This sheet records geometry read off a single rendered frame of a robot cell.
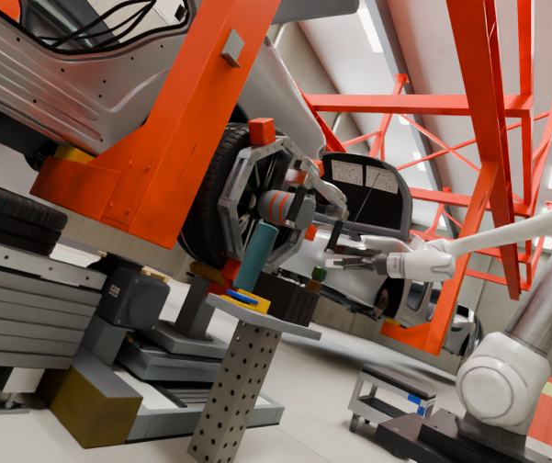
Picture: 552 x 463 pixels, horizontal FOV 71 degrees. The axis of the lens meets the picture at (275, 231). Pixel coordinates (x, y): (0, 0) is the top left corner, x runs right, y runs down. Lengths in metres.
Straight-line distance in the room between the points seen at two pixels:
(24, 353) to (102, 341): 0.31
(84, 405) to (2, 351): 0.24
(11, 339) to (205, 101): 0.79
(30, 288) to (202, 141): 0.59
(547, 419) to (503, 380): 5.55
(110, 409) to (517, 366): 0.98
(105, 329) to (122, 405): 0.33
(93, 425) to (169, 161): 0.70
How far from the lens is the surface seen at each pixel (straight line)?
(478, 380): 1.06
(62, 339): 1.20
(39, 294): 1.13
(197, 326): 1.69
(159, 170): 1.10
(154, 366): 1.44
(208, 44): 1.25
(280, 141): 1.58
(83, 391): 1.20
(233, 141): 1.51
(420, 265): 1.36
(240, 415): 1.24
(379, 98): 5.50
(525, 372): 1.09
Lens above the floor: 0.52
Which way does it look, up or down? 8 degrees up
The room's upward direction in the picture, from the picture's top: 22 degrees clockwise
